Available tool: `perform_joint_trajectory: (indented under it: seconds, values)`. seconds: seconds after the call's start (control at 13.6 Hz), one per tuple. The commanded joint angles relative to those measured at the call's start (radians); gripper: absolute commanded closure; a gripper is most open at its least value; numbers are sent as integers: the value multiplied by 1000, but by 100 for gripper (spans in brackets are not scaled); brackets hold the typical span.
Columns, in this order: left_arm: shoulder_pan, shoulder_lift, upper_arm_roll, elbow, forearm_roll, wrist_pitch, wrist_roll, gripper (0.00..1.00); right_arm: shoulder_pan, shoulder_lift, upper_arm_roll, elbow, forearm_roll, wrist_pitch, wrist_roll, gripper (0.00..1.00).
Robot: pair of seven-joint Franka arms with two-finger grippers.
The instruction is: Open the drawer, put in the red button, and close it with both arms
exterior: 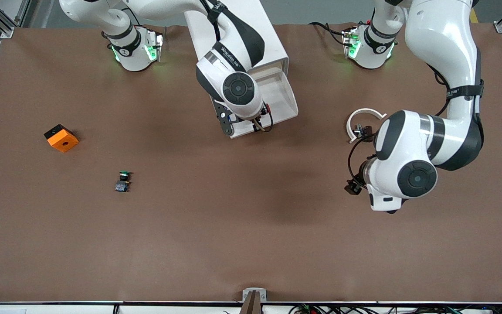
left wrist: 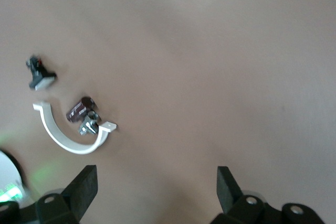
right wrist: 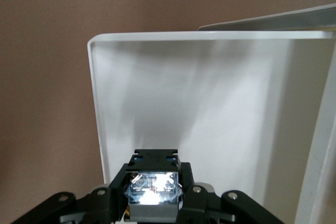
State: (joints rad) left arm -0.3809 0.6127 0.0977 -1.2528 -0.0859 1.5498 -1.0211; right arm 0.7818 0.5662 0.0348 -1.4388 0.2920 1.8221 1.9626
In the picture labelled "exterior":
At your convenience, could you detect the brown table cover mat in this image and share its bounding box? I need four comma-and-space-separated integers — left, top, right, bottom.
0, 23, 502, 304

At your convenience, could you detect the orange block with hole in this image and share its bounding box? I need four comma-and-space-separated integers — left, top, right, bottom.
44, 124, 79, 153

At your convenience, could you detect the white half-ring pipe clamp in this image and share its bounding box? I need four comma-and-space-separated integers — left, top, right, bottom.
346, 108, 387, 144

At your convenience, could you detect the metal bracket with brown post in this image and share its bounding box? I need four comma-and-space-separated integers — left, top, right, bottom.
241, 287, 268, 314

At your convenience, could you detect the black base cable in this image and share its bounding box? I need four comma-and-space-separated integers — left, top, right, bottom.
309, 21, 348, 46

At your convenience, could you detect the green push button switch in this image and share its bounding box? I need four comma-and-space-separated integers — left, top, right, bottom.
115, 171, 133, 193

